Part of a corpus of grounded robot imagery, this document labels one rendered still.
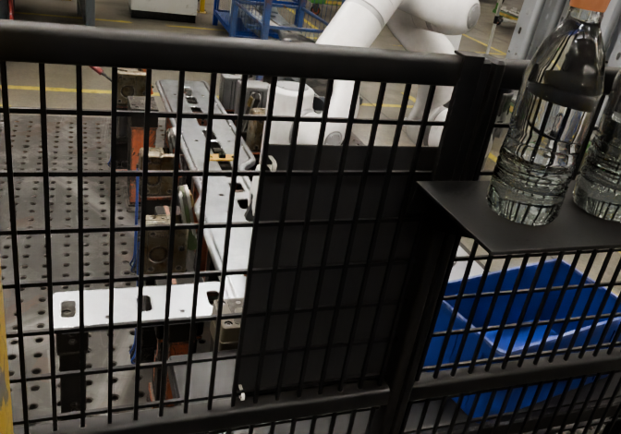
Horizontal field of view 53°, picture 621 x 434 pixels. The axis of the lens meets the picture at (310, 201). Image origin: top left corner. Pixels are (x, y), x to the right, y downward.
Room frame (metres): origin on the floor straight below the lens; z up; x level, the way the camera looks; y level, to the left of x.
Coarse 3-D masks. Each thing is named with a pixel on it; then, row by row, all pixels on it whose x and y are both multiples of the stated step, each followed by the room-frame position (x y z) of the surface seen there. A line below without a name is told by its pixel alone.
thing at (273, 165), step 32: (352, 160) 0.56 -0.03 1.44; (384, 160) 0.57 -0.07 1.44; (320, 192) 0.55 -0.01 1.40; (352, 192) 0.56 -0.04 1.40; (320, 224) 0.55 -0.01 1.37; (384, 224) 0.58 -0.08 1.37; (416, 224) 0.60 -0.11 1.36; (256, 256) 0.53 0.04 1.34; (288, 256) 0.54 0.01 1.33; (320, 256) 0.55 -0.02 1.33; (352, 256) 0.57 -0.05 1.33; (384, 256) 0.58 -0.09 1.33; (256, 288) 0.53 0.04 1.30; (288, 288) 0.54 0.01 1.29; (352, 288) 0.57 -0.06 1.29; (256, 320) 0.53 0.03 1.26; (320, 320) 0.56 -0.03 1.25; (352, 320) 0.58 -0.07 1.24; (384, 320) 0.59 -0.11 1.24; (320, 352) 0.56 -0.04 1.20; (352, 352) 0.58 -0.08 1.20; (384, 352) 0.60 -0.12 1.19
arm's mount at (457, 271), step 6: (462, 252) 1.62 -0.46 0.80; (456, 264) 1.54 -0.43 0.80; (462, 264) 1.54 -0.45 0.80; (474, 264) 1.55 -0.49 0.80; (456, 270) 1.51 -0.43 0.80; (462, 270) 1.51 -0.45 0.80; (474, 270) 1.52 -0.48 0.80; (480, 270) 1.53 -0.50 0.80; (450, 276) 1.47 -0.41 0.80; (456, 276) 1.47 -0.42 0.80; (462, 276) 1.48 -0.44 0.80
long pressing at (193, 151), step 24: (168, 96) 1.97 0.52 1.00; (192, 96) 2.02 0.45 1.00; (216, 96) 2.06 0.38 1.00; (192, 120) 1.79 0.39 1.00; (216, 120) 1.82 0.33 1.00; (192, 144) 1.60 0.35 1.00; (240, 144) 1.66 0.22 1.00; (192, 168) 1.45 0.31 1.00; (216, 168) 1.47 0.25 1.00; (240, 168) 1.48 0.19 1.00; (216, 192) 1.33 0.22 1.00; (240, 192) 1.35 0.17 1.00; (216, 216) 1.21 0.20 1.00; (240, 216) 1.23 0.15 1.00; (216, 240) 1.11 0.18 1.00; (240, 240) 1.13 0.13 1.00; (216, 264) 1.03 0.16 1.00; (240, 264) 1.04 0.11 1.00; (240, 288) 0.95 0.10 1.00
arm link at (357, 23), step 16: (352, 0) 1.23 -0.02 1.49; (336, 16) 1.22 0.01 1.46; (352, 16) 1.20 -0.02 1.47; (368, 16) 1.21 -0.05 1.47; (336, 32) 1.18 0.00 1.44; (352, 32) 1.18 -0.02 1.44; (368, 32) 1.20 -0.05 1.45; (336, 80) 1.10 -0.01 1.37; (336, 96) 1.07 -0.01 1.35; (336, 112) 1.05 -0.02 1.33; (304, 128) 1.04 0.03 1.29; (336, 128) 1.05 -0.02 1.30; (336, 144) 1.05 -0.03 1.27
